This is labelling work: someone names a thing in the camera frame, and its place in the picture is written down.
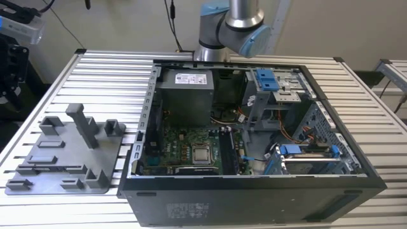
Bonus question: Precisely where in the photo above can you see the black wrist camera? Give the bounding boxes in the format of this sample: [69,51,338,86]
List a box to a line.
[0,2,41,19]

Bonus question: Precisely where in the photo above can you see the black installed RAM stick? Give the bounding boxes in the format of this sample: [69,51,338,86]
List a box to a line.
[219,128,235,174]

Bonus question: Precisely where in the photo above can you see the black open PC case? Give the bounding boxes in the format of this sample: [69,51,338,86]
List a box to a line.
[116,59,388,227]

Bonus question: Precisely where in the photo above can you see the aluminium slat side table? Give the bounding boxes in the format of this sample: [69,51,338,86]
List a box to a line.
[371,58,407,96]

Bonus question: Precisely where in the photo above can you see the green motherboard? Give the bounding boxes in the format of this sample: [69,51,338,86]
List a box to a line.
[139,127,255,176]

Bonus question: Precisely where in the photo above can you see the orange data wires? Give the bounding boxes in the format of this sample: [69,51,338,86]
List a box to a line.
[275,107,318,145]

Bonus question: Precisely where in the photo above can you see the silver wrist webcam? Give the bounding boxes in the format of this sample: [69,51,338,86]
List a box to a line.
[0,16,44,46]

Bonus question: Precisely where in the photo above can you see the small blue disk carrier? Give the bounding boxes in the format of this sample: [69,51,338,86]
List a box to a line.
[255,68,276,93]

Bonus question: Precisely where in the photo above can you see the perforated metal disk bay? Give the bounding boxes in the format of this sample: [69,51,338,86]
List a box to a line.
[291,100,366,176]

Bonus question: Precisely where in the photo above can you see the yellow red black wire bundle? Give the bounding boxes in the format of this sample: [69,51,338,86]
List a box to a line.
[209,107,245,125]

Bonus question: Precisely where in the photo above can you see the grey plastic parts rack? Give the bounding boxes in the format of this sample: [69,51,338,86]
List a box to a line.
[4,103,128,196]

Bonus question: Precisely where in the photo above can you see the thin black hanging cable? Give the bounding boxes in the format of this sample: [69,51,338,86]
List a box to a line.
[163,0,185,52]

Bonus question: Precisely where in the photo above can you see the silver CPU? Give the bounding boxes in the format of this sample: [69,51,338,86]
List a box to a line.
[192,147,212,165]

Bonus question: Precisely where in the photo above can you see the black graphics card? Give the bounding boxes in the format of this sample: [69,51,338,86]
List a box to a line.
[167,166,220,176]

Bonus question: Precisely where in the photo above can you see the grey case label sticker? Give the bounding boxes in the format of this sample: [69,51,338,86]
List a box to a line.
[165,202,211,218]

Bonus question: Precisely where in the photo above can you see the CPU socket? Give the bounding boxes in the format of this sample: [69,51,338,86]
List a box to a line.
[189,142,215,167]

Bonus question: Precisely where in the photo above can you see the hard disk in blue carrier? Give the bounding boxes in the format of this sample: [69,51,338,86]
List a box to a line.
[265,143,343,175]

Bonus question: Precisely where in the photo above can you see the grey metal drive cage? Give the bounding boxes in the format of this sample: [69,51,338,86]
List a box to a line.
[243,68,316,132]

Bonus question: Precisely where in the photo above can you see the black RAM slot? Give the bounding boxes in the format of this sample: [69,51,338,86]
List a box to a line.
[231,130,241,175]

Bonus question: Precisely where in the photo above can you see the grey power supply unit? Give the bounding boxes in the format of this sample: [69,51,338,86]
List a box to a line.
[157,69,215,127]

